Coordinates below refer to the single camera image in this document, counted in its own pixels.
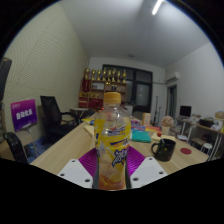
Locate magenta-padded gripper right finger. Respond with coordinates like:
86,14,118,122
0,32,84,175
125,146,169,190

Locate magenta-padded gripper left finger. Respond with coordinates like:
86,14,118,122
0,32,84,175
57,148,100,190

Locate yellow-labelled drink bottle orange cap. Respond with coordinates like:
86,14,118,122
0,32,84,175
93,91,132,191

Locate black mug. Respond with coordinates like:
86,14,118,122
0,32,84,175
150,138,177,163

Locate teal book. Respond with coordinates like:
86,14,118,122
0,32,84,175
130,129,153,144

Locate beige notebook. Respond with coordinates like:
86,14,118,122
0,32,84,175
151,132,177,142

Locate red-ball stirrer stick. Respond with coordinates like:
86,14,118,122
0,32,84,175
156,131,165,144

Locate flat round red coaster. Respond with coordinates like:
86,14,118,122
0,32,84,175
179,147,193,155

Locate cream notepad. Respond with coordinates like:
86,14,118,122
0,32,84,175
83,124,96,138

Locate orange carton box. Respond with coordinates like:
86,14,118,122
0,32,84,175
141,112,152,127

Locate flower bouquet in cup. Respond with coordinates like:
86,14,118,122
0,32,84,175
161,115,175,136

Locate black office chair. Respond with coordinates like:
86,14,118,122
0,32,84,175
39,95,81,144

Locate black mesh chair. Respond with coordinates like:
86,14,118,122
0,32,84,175
3,131,29,164

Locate computer monitor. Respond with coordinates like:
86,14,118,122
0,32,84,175
179,105,193,118

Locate wooden side desk white legs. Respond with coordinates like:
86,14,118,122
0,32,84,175
176,116,224,161

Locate black case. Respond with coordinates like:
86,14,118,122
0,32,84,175
199,118,214,128

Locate dark framed glass door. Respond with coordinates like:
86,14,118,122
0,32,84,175
102,64,154,114

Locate purple sign board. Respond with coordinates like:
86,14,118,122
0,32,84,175
10,98,38,133

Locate wooden shelf unit with trophies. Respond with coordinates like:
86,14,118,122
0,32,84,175
78,68,128,109

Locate ceiling light tube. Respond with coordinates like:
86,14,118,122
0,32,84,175
151,0,165,16

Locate white wall air conditioner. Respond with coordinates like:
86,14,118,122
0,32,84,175
165,71,181,84

